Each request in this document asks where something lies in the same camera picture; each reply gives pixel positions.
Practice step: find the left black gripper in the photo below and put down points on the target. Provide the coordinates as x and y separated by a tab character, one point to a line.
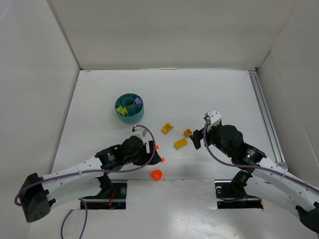
151	152

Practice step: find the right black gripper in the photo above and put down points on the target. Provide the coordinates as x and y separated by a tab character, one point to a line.
201	137

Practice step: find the brown orange long lego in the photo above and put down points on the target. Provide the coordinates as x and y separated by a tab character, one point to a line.
187	133

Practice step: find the light green square lego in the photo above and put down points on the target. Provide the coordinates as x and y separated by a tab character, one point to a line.
122	110

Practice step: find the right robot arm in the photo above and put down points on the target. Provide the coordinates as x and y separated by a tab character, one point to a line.
253	162

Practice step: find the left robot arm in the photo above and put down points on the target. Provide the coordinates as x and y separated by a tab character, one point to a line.
41	194

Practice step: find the yellow long lego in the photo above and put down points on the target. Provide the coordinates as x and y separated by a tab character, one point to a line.
181	143

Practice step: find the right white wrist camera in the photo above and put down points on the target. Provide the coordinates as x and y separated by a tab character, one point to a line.
213	118

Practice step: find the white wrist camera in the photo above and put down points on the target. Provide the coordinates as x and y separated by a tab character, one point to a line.
139	132
213	118

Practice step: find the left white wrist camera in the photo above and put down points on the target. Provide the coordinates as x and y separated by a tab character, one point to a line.
139	132

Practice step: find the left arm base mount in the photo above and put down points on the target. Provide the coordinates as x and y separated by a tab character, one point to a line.
111	197

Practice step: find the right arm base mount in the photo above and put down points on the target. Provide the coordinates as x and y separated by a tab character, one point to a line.
230	194

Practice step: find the aluminium rail right edge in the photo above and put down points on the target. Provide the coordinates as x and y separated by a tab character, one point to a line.
266	117

